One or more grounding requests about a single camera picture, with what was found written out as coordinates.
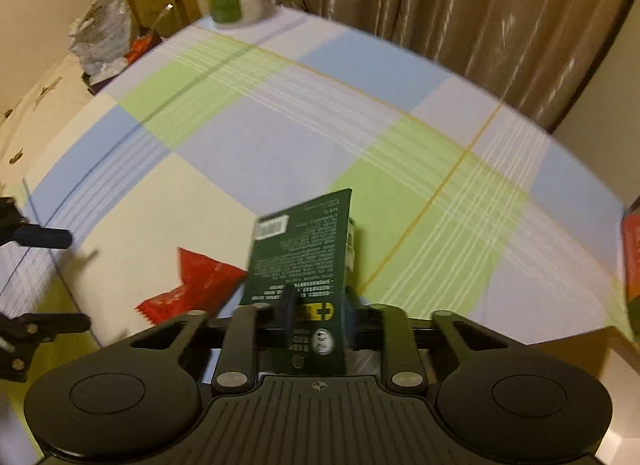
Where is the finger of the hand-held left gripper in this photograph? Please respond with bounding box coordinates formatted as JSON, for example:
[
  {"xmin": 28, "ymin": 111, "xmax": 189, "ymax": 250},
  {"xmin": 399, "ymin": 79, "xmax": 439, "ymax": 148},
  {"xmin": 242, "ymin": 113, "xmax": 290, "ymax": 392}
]
[
  {"xmin": 0, "ymin": 198, "xmax": 72, "ymax": 251},
  {"xmin": 0, "ymin": 312, "xmax": 92, "ymax": 382}
]

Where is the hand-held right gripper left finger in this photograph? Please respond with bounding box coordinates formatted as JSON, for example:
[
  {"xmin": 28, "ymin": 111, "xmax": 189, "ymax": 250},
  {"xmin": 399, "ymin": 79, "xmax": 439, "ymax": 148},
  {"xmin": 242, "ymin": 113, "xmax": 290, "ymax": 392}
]
[{"xmin": 131, "ymin": 287, "xmax": 296, "ymax": 393}]

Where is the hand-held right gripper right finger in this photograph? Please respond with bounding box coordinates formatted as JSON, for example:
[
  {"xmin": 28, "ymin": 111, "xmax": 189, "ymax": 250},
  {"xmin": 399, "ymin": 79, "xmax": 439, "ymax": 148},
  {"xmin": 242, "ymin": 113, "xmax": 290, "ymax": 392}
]
[{"xmin": 345, "ymin": 294, "xmax": 512, "ymax": 389}]

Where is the white plastic bag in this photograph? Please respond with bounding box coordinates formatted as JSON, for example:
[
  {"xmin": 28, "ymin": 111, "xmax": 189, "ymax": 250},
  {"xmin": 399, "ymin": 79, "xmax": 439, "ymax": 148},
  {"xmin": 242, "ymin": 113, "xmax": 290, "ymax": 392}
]
[{"xmin": 69, "ymin": 0, "xmax": 133, "ymax": 78}]

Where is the brown curtain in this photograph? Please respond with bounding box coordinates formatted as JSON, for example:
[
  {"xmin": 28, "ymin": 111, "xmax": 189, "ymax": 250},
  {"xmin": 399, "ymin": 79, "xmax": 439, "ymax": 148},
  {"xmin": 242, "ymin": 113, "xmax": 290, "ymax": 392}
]
[{"xmin": 265, "ymin": 0, "xmax": 633, "ymax": 133}]

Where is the small red packet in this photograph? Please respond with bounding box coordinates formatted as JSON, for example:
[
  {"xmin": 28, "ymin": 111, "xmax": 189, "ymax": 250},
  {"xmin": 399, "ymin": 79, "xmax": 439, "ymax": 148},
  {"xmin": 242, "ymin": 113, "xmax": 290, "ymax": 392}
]
[{"xmin": 136, "ymin": 246, "xmax": 249, "ymax": 325}]

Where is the dark purple box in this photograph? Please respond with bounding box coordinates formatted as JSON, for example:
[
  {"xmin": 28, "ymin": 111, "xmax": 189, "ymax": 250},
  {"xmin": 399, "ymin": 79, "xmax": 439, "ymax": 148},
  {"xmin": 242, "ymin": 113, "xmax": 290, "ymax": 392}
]
[{"xmin": 82, "ymin": 62, "xmax": 126, "ymax": 96}]

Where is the brown cardboard box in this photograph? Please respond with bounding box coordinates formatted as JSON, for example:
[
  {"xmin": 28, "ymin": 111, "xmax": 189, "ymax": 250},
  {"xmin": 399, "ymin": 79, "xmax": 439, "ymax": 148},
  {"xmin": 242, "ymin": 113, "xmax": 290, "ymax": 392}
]
[{"xmin": 537, "ymin": 324, "xmax": 640, "ymax": 465}]

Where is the dark green packet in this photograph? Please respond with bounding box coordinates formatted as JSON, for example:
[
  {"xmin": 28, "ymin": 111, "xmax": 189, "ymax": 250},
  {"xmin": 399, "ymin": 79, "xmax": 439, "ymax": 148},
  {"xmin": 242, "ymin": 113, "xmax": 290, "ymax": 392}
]
[{"xmin": 240, "ymin": 188, "xmax": 357, "ymax": 376}]

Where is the plaid cloth covered desktop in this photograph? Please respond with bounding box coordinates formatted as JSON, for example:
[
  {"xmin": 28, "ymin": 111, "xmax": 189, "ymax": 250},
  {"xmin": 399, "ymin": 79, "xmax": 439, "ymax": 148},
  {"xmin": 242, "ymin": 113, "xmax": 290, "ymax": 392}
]
[{"xmin": 0, "ymin": 12, "xmax": 640, "ymax": 351}]

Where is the red snack bag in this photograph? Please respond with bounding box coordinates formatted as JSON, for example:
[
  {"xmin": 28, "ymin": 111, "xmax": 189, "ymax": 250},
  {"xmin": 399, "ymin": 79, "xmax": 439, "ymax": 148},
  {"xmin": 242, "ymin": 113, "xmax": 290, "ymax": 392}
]
[{"xmin": 621, "ymin": 210, "xmax": 640, "ymax": 336}]

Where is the cream printed cloth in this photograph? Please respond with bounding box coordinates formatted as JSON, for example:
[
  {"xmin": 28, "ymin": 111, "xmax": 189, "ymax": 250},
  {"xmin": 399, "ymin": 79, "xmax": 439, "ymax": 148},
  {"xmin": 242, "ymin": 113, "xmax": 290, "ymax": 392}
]
[{"xmin": 0, "ymin": 52, "xmax": 101, "ymax": 186}]

